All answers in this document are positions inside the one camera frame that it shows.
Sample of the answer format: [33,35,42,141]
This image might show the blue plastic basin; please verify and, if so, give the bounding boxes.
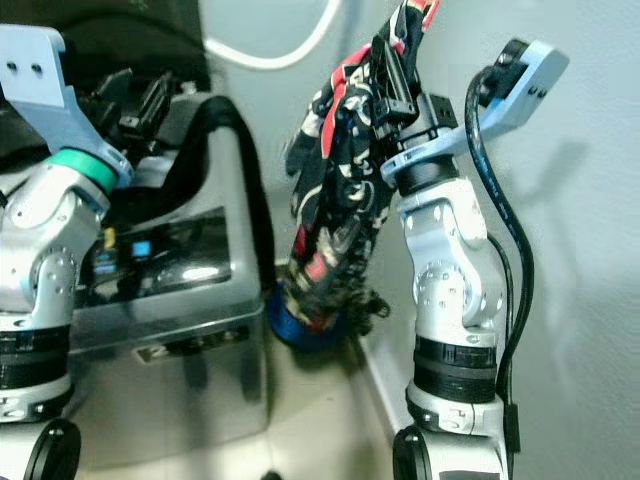
[263,283,326,353]

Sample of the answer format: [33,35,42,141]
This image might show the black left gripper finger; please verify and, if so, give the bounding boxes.
[135,68,174,133]

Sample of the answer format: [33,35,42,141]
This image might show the grey top-load washing machine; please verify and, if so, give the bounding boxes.
[0,85,279,473]

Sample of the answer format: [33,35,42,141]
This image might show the black washer control panel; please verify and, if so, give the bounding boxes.
[95,205,256,311]

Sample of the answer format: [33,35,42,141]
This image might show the dark tinted washer lid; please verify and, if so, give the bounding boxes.
[0,0,203,93]

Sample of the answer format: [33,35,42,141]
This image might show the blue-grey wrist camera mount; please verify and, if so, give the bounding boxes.
[0,24,134,191]
[380,40,570,187]

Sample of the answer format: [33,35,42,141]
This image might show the white water hose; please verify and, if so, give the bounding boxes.
[202,0,338,72]

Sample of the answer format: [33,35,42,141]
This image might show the black red cream patterned garment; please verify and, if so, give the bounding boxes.
[282,0,443,333]

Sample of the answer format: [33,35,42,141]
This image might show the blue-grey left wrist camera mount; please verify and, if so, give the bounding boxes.
[0,24,134,191]

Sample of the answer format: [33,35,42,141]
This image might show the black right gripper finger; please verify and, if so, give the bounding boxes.
[372,18,421,124]

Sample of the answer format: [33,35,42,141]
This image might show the black cloth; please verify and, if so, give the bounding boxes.
[145,93,278,269]

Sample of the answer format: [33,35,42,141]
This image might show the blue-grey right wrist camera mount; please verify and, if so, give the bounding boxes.
[380,40,570,187]

